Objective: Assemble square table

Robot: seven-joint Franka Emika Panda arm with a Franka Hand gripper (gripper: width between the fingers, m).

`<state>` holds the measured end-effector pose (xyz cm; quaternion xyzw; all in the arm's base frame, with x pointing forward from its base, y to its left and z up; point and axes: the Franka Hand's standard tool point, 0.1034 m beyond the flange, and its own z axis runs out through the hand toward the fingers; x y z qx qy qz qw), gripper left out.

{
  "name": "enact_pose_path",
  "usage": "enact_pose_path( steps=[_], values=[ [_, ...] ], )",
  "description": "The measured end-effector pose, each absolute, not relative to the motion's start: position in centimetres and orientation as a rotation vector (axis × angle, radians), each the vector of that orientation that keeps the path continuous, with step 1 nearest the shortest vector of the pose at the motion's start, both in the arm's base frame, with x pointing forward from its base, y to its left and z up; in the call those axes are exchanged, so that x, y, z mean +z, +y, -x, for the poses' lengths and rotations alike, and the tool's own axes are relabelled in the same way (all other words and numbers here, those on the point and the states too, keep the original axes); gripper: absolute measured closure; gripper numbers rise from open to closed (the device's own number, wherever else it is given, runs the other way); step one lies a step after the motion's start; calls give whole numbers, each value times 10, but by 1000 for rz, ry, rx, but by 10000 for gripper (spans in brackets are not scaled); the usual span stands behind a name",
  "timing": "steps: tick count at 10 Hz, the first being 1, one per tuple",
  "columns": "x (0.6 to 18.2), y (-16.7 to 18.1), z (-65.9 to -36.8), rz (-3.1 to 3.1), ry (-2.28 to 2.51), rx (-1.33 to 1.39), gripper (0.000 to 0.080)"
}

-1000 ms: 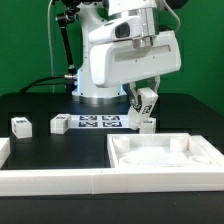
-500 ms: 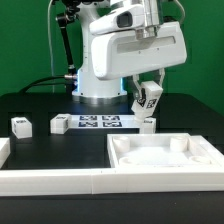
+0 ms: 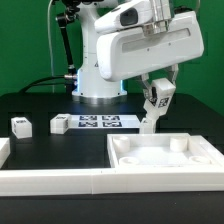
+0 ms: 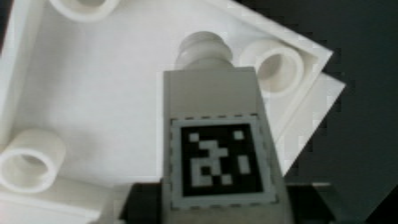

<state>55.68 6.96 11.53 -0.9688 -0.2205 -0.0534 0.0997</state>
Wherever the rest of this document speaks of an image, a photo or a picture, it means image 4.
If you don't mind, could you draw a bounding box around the white table leg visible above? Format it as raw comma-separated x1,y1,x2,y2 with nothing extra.
161,31,294,224

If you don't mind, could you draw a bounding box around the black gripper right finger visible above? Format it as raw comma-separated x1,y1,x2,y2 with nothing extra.
285,182,346,224

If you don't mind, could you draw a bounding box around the white square tabletop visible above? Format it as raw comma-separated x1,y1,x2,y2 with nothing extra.
0,0,331,224

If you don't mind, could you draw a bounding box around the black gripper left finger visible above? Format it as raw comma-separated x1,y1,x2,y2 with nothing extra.
120,183,161,224

